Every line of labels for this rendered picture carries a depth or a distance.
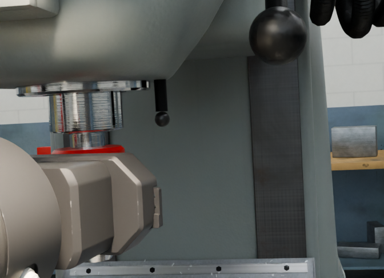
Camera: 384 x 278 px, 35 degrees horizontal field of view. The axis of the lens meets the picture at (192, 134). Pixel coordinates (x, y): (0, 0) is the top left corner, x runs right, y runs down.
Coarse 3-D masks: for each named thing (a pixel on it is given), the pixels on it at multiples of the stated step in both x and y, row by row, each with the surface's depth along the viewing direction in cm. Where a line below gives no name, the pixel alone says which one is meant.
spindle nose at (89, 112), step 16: (48, 96) 39; (64, 96) 37; (80, 96) 37; (96, 96) 38; (112, 96) 38; (48, 112) 39; (64, 112) 38; (80, 112) 37; (96, 112) 38; (112, 112) 38; (64, 128) 38; (80, 128) 37; (96, 128) 38; (112, 128) 38
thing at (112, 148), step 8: (112, 144) 41; (56, 152) 38; (64, 152) 38; (72, 152) 38; (80, 152) 38; (88, 152) 38; (96, 152) 38; (104, 152) 38; (112, 152) 38; (120, 152) 39
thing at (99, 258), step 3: (99, 255) 39; (102, 255) 39; (105, 255) 39; (108, 255) 39; (111, 255) 40; (93, 258) 39; (96, 258) 39; (99, 258) 39; (102, 258) 39; (105, 258) 39; (108, 258) 40; (87, 261) 39; (90, 261) 39; (93, 261) 39; (96, 261) 39; (99, 261) 39
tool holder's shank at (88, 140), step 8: (72, 136) 39; (80, 136) 39; (88, 136) 39; (96, 136) 39; (104, 136) 40; (72, 144) 39; (80, 144) 39; (88, 144) 39; (96, 144) 39; (104, 144) 40
